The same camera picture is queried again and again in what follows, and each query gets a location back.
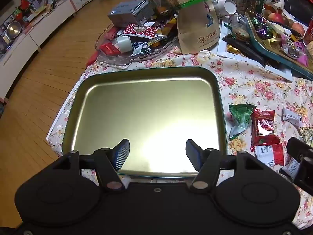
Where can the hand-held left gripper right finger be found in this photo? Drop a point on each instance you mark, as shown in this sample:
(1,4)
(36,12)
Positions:
(193,155)

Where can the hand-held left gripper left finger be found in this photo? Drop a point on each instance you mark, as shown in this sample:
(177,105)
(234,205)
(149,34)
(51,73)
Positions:
(121,155)

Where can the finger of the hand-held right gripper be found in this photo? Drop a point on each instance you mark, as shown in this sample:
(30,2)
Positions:
(298,149)

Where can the yellow patterned snack packet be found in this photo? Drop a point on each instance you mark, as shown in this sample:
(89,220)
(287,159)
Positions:
(308,134)

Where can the red white label snack packet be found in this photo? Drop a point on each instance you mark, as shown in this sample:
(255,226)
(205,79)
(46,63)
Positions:
(276,154)

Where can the white lilac snack packet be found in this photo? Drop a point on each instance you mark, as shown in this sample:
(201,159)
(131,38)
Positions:
(291,117)

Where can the red plum snack packet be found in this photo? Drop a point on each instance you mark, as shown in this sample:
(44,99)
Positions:
(264,127)

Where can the gold tin tray teal rim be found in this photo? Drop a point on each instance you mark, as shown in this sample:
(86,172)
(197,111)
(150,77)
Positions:
(146,115)

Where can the green snack packet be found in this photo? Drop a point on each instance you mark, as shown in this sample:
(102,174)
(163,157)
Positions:
(238,117)

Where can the floral tablecloth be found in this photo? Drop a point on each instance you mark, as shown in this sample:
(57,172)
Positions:
(244,90)

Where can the white rectangular tray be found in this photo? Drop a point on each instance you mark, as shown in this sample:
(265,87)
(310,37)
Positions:
(273,69)

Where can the scalloped glass dish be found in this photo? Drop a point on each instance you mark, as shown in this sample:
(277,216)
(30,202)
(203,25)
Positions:
(117,60)

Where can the pink snack packet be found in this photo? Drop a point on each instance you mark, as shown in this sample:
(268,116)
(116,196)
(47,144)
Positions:
(302,53)

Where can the teal tray of candies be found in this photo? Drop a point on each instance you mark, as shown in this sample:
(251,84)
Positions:
(276,53)

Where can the red packet in dish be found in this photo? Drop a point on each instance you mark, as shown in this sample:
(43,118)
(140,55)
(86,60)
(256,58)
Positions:
(110,49)

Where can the clear tape roll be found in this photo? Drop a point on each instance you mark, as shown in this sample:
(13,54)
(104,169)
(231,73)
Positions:
(123,44)

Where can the black snack packet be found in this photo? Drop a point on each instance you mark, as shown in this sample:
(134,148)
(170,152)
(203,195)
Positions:
(247,50)

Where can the gold wrapped candy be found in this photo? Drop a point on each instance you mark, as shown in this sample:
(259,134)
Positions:
(233,49)

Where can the red can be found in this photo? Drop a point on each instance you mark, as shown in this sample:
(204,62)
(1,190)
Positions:
(309,30)

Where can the red apple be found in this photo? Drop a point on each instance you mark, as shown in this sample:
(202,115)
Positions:
(298,28)
(276,17)

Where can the purple wrapped candy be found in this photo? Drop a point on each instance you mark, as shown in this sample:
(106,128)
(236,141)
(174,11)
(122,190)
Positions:
(262,30)

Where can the kraft paper bag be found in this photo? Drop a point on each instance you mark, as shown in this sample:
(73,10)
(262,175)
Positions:
(198,27)

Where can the small glass of cookies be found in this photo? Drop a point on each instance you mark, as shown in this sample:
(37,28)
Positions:
(239,27)

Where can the grey cardboard box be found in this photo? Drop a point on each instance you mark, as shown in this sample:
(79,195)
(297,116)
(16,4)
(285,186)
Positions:
(132,12)

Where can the white low cabinet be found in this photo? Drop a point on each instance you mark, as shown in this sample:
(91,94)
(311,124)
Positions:
(36,36)

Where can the white paper cup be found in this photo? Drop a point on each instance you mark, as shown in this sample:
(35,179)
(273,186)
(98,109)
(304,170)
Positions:
(228,7)

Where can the glass jar dark lid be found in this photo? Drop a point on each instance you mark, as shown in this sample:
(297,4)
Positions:
(244,2)

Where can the metal bowl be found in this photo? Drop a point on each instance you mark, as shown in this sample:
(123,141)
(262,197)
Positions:
(14,29)

